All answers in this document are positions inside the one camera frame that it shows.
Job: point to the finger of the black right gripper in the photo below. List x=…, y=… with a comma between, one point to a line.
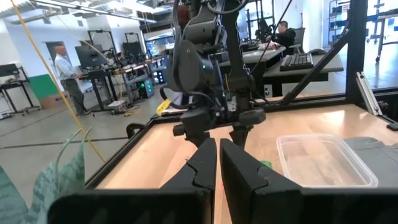
x=197, y=138
x=240, y=135

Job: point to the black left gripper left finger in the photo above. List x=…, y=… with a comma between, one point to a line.
x=199, y=174

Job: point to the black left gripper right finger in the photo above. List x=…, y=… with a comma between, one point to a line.
x=242, y=180

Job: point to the red toy strawberry green leaves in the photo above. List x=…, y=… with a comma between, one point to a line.
x=266, y=164

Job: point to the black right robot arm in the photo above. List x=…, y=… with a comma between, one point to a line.
x=189, y=62

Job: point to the clear plastic tupperware container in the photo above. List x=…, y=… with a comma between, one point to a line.
x=323, y=161

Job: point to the yellow tag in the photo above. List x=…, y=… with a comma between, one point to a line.
x=163, y=107

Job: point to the computer tower green lights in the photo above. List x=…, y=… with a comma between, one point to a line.
x=146, y=87

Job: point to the light gray work table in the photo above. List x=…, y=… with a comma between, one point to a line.
x=258, y=55

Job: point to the black computer keyboard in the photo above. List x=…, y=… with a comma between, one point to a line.
x=297, y=61

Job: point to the black standing desk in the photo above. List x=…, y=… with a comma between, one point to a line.
x=101, y=74

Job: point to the seated person at table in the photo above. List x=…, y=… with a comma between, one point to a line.
x=286, y=35

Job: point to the gray office chair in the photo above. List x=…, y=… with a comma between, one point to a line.
x=299, y=39

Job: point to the gray desk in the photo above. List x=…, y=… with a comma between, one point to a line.
x=329, y=65

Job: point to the black computer monitor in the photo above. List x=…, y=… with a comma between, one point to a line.
x=90, y=56

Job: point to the gray folded cloth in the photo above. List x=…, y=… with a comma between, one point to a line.
x=376, y=155

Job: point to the green snake plant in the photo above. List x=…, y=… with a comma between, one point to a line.
x=62, y=180

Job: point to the standing person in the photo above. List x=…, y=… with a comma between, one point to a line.
x=66, y=71

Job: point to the brown cardboard box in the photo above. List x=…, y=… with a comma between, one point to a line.
x=56, y=101

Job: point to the black rolling cart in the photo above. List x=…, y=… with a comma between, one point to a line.
x=12, y=74

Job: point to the silver aluminium bracket strip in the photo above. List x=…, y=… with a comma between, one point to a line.
x=368, y=93

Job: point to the black metal table frame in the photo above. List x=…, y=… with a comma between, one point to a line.
x=357, y=46

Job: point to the black flat bracket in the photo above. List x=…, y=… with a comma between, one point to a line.
x=393, y=126

